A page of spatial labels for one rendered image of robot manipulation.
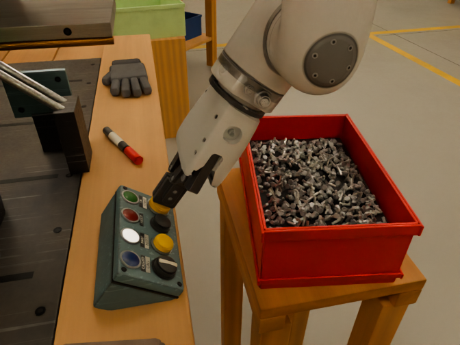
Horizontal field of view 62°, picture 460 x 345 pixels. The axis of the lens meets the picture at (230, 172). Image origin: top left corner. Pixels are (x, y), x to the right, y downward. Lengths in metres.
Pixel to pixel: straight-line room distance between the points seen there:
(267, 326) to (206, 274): 1.05
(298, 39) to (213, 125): 0.14
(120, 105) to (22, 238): 0.39
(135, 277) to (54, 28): 0.33
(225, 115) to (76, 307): 0.26
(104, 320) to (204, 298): 1.13
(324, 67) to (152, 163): 0.39
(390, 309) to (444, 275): 1.17
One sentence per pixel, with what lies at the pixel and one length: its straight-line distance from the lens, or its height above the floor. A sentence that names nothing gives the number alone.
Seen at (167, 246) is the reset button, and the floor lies 0.93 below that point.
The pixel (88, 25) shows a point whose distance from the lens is 0.55.
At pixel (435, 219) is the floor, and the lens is 2.11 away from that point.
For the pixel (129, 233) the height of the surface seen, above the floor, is 0.95.
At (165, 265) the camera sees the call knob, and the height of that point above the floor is 0.94.
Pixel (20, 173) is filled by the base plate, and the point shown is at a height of 0.90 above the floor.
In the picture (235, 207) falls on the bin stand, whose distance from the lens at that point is 0.70.
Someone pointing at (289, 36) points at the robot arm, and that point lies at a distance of 0.33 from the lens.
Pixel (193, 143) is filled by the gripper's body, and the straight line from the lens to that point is 0.43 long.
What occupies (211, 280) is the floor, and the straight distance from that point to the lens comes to 1.61.
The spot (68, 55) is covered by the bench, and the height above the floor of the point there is 0.88.
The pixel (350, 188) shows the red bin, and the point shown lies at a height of 0.88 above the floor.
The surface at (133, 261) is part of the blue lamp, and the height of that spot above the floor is 0.95.
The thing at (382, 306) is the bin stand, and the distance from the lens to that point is 0.69.
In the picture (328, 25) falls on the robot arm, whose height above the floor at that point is 1.18.
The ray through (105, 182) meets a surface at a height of 0.90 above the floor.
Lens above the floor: 1.26
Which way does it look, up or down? 36 degrees down
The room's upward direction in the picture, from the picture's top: 1 degrees clockwise
